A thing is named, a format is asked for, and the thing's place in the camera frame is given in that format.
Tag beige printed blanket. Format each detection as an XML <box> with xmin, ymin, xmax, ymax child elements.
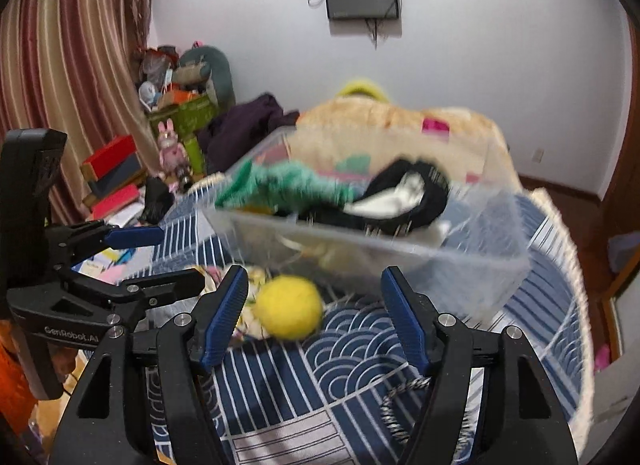
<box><xmin>287</xmin><ymin>95</ymin><xmax>523</xmax><ymax>196</ymax></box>

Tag green cardboard box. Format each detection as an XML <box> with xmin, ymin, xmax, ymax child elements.
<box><xmin>147</xmin><ymin>92</ymin><xmax>221</xmax><ymax>156</ymax></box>

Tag clear plastic storage box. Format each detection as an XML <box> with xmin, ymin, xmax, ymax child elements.
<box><xmin>201</xmin><ymin>126</ymin><xmax>532</xmax><ymax>322</ymax></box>

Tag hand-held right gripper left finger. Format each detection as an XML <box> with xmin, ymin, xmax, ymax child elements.
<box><xmin>53</xmin><ymin>265</ymin><xmax>250</xmax><ymax>465</ymax></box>

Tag black and white striped cord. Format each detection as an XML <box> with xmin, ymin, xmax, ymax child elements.
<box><xmin>379</xmin><ymin>375</ymin><xmax>432</xmax><ymax>446</ymax></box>

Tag black and white sock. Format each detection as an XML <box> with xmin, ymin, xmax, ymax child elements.
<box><xmin>280</xmin><ymin>158</ymin><xmax>452</xmax><ymax>241</ymax></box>

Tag pink bunny doll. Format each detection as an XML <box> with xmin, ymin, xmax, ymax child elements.
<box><xmin>157</xmin><ymin>119</ymin><xmax>193</xmax><ymax>191</ymax></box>

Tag yellow-green handle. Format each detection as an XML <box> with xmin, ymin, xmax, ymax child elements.
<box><xmin>336</xmin><ymin>78</ymin><xmax>392</xmax><ymax>102</ymax></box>

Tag red and grey box stack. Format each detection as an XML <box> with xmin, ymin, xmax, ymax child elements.
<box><xmin>80</xmin><ymin>134</ymin><xmax>151</xmax><ymax>223</ymax></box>

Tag blue wave-pattern blanket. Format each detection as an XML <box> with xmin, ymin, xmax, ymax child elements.
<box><xmin>70</xmin><ymin>175</ymin><xmax>596</xmax><ymax>465</ymax></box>

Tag dark purple garment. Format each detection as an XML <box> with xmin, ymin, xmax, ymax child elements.
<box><xmin>196</xmin><ymin>92</ymin><xmax>301</xmax><ymax>176</ymax></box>

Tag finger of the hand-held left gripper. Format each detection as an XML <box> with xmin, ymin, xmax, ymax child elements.
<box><xmin>50</xmin><ymin>224</ymin><xmax>166</xmax><ymax>266</ymax></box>
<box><xmin>112</xmin><ymin>267</ymin><xmax>207</xmax><ymax>326</ymax></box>

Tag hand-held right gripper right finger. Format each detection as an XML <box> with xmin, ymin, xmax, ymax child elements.
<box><xmin>380</xmin><ymin>266</ymin><xmax>580</xmax><ymax>465</ymax></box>

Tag striped pink curtain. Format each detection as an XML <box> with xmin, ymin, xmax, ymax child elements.
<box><xmin>0</xmin><ymin>0</ymin><xmax>168</xmax><ymax>226</ymax></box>

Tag yellow plush ball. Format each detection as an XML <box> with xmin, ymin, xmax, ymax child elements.
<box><xmin>254</xmin><ymin>275</ymin><xmax>326</xmax><ymax>342</ymax></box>

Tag green knitted cloth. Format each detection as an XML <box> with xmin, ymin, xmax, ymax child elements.
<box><xmin>215</xmin><ymin>159</ymin><xmax>357</xmax><ymax>211</ymax></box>

